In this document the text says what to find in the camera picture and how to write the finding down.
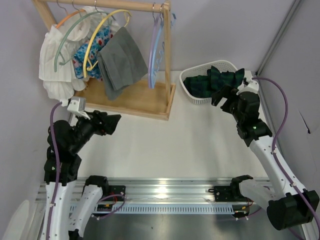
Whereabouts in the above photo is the white slotted cable duct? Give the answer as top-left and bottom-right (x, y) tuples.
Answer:
(69, 203), (237, 214)

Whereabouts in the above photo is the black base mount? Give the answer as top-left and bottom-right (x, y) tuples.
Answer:
(208, 185), (244, 202)
(102, 185), (126, 203)

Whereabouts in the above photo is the green hanger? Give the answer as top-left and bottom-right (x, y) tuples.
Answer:
(54, 5), (109, 73)

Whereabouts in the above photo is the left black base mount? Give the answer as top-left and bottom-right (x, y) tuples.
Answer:
(102, 185), (126, 203)

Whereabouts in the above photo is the white perforated plastic basket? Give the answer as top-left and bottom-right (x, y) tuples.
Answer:
(179, 60), (238, 105)

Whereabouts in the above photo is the blue floral garment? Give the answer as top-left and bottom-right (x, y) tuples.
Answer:
(72, 25), (113, 79)

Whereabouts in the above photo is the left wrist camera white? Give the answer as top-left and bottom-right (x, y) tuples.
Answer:
(59, 96), (90, 120)

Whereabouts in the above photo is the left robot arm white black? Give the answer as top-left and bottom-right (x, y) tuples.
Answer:
(40, 110), (121, 240)

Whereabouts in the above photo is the orange hanger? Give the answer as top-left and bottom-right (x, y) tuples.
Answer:
(55, 0), (85, 29)

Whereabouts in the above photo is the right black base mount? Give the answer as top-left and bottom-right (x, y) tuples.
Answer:
(208, 185), (244, 202)

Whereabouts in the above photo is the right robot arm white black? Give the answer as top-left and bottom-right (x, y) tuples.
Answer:
(211, 85), (320, 231)

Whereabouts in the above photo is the purple hanger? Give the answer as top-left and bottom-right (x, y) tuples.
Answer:
(147, 11), (160, 89)

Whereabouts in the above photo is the dark green plaid garment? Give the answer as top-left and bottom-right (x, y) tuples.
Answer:
(183, 66), (245, 98)

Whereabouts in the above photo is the wooden clothes rack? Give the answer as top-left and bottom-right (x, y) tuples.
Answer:
(34, 0), (176, 120)

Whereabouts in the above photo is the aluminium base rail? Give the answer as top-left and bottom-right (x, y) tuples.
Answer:
(34, 177), (308, 205)

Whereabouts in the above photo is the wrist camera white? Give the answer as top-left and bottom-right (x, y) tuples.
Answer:
(59, 96), (90, 120)
(238, 76), (260, 94)

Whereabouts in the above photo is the light blue hanger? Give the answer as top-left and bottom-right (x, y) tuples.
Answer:
(151, 13), (165, 89)

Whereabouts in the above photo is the grey pleated skirt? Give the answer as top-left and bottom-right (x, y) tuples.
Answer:
(97, 27), (148, 101)

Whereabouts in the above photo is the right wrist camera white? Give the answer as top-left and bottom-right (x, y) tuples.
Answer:
(238, 76), (260, 94)

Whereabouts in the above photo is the white pleated garment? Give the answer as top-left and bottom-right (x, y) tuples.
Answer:
(38, 6), (120, 100)

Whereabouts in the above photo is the yellow hanger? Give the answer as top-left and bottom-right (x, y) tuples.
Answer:
(82, 9), (132, 78)

